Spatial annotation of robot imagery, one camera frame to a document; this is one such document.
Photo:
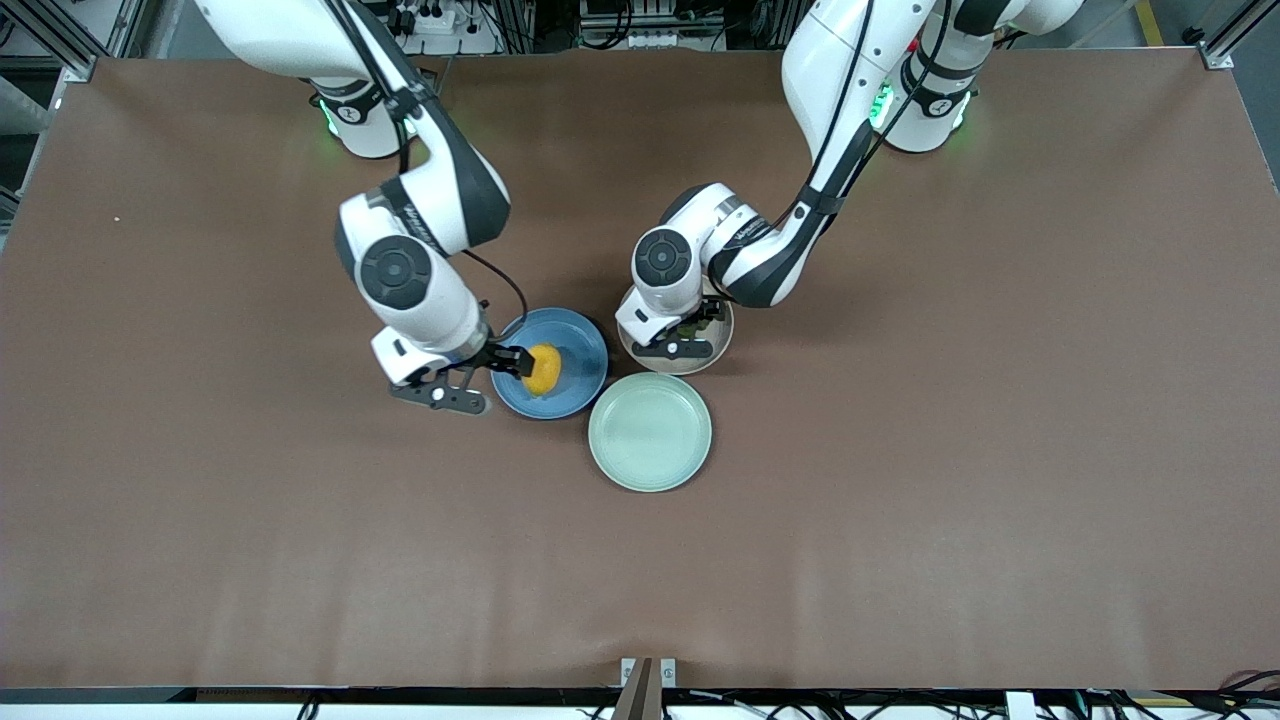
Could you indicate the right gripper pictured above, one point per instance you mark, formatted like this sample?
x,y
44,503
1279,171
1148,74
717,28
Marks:
x,y
497,356

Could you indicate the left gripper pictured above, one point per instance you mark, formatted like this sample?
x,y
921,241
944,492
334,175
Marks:
x,y
697,322

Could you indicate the yellow lemon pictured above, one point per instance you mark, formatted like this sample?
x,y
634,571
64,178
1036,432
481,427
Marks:
x,y
545,375

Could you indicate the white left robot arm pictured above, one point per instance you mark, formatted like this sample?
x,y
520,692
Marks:
x,y
760,260

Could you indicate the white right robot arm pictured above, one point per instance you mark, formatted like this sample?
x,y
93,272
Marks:
x,y
415,280

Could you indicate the beige plate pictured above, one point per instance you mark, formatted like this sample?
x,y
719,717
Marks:
x,y
715,345

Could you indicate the blue plate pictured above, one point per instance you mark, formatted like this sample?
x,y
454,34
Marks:
x,y
580,355

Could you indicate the pale green plate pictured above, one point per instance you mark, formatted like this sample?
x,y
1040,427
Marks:
x,y
650,432

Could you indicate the white power strip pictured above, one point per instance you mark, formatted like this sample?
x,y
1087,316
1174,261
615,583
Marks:
x,y
450,25

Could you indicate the metal bracket with brown post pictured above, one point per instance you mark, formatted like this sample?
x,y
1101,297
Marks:
x,y
640,690

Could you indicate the aluminium frame corner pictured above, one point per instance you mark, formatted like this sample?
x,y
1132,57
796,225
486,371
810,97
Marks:
x,y
1235,40
70,50

